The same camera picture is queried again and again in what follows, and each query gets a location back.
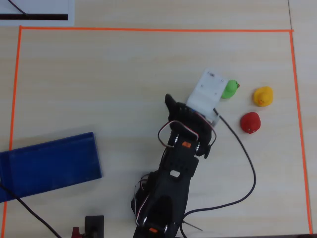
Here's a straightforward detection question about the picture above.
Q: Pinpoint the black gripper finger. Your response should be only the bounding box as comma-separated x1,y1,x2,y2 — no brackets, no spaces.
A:
164,93,179,119

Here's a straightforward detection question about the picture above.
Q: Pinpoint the white paper sheet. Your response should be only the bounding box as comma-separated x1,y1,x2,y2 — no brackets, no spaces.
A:
0,0,75,26

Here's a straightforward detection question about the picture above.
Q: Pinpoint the black bar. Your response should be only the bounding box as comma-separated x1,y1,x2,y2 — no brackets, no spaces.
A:
0,14,69,21

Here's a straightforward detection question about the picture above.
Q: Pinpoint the red rubber duck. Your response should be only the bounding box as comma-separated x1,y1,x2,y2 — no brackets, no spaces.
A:
240,112,262,135

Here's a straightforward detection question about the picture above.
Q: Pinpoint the thin dark cable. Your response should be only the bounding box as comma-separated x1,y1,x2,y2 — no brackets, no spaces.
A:
8,0,29,15

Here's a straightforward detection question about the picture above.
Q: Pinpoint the yellow rubber duck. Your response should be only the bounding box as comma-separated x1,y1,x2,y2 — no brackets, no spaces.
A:
253,86,274,108

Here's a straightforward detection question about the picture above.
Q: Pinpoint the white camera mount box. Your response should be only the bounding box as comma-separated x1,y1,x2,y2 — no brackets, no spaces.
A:
186,68,230,127

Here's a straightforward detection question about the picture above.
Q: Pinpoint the red clamp piece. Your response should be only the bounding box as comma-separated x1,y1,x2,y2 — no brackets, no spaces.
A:
71,226,86,238

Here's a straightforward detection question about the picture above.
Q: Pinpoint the thin metal pin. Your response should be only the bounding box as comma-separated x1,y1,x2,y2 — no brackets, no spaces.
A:
183,220,203,232

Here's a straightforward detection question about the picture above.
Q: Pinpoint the red white servo wire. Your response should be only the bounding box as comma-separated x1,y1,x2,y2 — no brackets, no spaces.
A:
133,173,159,228
158,120,218,150

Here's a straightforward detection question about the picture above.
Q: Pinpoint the black camera cable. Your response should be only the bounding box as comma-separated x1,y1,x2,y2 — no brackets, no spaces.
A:
179,108,257,238

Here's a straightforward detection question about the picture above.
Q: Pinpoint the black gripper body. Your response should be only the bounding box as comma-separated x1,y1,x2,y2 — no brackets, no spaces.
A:
169,101,218,159

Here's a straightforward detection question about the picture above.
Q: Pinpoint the orange tape strip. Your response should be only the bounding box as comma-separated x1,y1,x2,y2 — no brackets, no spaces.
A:
289,31,314,235
1,26,23,238
19,25,295,33

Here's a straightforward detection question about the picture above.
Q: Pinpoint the green rubber duck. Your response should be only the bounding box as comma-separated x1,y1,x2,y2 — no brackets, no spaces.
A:
219,79,241,100

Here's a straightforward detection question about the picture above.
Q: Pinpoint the blue plastic box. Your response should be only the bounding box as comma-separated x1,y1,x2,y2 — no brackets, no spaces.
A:
0,131,103,203

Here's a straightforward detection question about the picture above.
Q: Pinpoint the black table clamp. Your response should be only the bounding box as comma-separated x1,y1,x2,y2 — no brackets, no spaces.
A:
85,215,105,238

